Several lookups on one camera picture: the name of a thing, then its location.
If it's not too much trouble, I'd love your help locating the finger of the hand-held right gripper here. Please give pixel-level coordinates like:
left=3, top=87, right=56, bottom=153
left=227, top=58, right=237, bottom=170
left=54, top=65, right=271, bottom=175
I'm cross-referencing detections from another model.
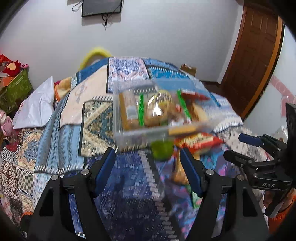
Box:
left=239, top=133, right=288, bottom=154
left=224, top=149, right=281, bottom=178

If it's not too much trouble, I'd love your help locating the green storage box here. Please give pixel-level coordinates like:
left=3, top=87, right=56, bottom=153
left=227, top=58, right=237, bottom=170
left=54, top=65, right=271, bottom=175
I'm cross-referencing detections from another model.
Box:
left=0, top=68, right=33, bottom=114

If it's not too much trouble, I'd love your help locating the clear plastic storage container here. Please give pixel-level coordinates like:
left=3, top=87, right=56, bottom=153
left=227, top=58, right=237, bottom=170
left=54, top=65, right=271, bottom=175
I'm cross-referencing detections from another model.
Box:
left=113, top=80, right=213, bottom=150

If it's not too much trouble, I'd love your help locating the small black monitor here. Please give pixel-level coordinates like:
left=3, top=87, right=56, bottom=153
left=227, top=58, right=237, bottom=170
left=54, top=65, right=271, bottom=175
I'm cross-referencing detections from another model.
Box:
left=81, top=0, right=123, bottom=18

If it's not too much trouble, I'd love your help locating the green jelly cup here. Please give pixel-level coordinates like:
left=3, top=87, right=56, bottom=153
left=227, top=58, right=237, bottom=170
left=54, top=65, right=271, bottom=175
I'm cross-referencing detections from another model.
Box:
left=151, top=140, right=174, bottom=161

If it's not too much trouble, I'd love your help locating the large red snack packet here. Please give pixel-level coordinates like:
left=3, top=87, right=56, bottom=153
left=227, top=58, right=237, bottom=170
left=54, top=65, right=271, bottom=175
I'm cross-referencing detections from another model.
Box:
left=174, top=133, right=224, bottom=155

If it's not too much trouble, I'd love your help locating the pink toy figure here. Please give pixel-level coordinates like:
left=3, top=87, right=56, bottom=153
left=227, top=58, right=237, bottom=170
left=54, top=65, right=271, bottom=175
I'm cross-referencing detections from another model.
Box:
left=0, top=110, right=14, bottom=136

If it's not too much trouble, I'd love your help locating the brown wooden door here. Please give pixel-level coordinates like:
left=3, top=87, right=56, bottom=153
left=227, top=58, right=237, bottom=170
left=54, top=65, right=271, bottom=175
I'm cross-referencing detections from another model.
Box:
left=220, top=6, right=284, bottom=119

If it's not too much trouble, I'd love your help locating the yellow hoop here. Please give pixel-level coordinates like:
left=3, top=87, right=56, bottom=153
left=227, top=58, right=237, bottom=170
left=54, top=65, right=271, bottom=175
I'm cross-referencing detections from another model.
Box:
left=79, top=47, right=114, bottom=71

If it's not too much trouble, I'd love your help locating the red plush toy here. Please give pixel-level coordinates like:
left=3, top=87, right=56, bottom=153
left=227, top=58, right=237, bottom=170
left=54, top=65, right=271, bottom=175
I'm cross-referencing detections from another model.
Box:
left=4, top=60, right=29, bottom=77

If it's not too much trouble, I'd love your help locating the white pillow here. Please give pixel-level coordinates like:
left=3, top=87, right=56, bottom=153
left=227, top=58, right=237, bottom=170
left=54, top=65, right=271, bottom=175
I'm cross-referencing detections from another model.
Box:
left=13, top=76, right=55, bottom=129

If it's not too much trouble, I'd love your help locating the brown snack bag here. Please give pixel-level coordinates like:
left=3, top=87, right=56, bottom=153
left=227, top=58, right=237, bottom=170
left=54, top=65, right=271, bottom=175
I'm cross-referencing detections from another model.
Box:
left=143, top=90, right=179, bottom=127

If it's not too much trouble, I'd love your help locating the orange wafer snack packet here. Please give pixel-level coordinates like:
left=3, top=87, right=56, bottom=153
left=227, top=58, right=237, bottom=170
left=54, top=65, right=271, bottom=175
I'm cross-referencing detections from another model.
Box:
left=173, top=150, right=189, bottom=185

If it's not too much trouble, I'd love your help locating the person's right forearm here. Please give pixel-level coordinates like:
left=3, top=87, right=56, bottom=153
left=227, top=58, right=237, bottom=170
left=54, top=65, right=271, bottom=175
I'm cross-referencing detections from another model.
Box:
left=268, top=189, right=296, bottom=234

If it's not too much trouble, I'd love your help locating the cardboard box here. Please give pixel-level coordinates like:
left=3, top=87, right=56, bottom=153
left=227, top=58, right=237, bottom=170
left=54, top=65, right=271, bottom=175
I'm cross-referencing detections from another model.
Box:
left=180, top=64, right=197, bottom=77

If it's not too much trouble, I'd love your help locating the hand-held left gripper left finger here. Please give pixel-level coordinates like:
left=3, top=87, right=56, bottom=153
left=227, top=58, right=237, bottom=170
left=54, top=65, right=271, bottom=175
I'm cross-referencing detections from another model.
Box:
left=28, top=148, right=116, bottom=241

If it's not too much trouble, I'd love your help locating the red-topped snack packet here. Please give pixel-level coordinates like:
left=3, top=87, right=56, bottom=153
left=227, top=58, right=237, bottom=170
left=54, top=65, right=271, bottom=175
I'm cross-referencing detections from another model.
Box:
left=180, top=91, right=210, bottom=103

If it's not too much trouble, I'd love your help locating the long bread snack packet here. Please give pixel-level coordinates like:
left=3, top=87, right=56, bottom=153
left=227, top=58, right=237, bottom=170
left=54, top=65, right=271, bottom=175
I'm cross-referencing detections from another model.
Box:
left=119, top=91, right=142, bottom=131

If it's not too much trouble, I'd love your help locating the white heart-print wardrobe door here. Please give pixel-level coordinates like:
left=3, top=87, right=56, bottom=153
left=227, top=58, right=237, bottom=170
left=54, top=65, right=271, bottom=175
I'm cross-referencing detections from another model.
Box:
left=243, top=25, right=296, bottom=149

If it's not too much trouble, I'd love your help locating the orange plush blanket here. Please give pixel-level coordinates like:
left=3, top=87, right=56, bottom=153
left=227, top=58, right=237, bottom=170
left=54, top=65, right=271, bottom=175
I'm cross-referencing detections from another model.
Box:
left=54, top=77, right=73, bottom=101

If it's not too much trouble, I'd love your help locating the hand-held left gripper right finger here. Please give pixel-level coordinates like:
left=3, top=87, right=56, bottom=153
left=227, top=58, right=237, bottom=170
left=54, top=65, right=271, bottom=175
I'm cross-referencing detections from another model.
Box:
left=180, top=148, right=269, bottom=241

